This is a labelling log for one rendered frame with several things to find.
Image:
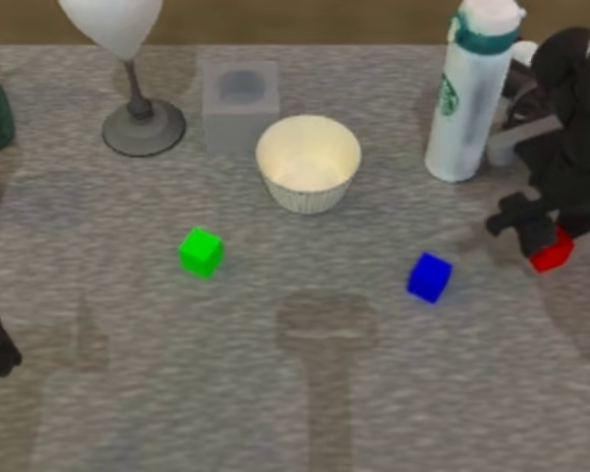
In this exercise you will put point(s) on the green cube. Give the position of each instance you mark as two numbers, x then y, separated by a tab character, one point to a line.
200	253

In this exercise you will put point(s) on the grey cube holder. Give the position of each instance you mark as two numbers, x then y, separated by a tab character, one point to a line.
240	105

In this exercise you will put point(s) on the cream ribbed bowl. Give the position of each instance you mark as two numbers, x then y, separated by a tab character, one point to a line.
307	159

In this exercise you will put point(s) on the white bottle with teal lid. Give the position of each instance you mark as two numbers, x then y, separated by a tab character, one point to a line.
464	93

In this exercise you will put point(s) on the blue cube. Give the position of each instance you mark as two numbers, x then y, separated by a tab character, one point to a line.
428	277

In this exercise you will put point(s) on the white lamp with grey base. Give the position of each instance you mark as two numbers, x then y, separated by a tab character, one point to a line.
128	64

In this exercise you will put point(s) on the red cube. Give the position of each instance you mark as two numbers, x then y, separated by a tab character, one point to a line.
553	255

